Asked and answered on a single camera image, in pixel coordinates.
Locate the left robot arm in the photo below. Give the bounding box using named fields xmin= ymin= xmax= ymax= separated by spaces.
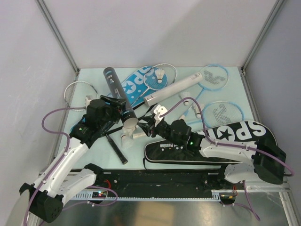
xmin=19 ymin=96 xmax=127 ymax=223

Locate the blue racket far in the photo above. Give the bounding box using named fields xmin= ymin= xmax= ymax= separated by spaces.
xmin=179 ymin=64 xmax=229 ymax=119

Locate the aluminium frame post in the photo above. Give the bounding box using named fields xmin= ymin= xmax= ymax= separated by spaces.
xmin=35 ymin=0 xmax=80 ymax=74
xmin=241 ymin=0 xmax=287 ymax=72

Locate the feather shuttlecock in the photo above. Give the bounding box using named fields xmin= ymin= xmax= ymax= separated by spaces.
xmin=122 ymin=125 xmax=138 ymax=137

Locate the white racket black grip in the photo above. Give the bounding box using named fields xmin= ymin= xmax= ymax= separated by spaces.
xmin=64 ymin=81 xmax=127 ymax=164

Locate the blue racket near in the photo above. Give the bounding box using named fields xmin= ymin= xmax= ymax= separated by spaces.
xmin=184 ymin=101 xmax=245 ymax=128

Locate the left aluminium frame post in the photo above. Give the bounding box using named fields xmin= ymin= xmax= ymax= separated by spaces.
xmin=35 ymin=0 xmax=80 ymax=74

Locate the white shuttlecock tube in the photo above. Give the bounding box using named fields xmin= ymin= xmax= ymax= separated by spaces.
xmin=143 ymin=72 xmax=203 ymax=106

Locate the blue racket cover bag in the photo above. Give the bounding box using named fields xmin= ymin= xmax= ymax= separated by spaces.
xmin=69 ymin=65 xmax=168 ymax=137

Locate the black shuttlecock tube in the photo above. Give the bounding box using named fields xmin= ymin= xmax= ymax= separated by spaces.
xmin=103 ymin=67 xmax=138 ymax=129

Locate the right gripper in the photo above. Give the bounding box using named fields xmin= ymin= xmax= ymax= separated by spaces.
xmin=137 ymin=114 xmax=182 ymax=147

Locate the plastic shuttlecock front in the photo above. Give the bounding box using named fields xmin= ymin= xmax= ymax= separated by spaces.
xmin=121 ymin=135 xmax=134 ymax=149

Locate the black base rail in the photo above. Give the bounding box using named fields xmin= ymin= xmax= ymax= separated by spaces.
xmin=84 ymin=163 xmax=233 ymax=200

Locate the right aluminium frame post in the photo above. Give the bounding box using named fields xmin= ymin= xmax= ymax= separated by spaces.
xmin=241 ymin=0 xmax=287 ymax=72

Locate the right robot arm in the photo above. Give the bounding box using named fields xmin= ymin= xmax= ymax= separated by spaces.
xmin=138 ymin=116 xmax=286 ymax=189

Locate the white racket on blue bag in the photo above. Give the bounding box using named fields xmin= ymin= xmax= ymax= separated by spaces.
xmin=132 ymin=63 xmax=178 ymax=106

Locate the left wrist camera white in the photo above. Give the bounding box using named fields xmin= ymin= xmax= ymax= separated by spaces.
xmin=85 ymin=95 xmax=94 ymax=107

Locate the black racket cover bag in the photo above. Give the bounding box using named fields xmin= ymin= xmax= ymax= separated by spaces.
xmin=143 ymin=120 xmax=278 ymax=165

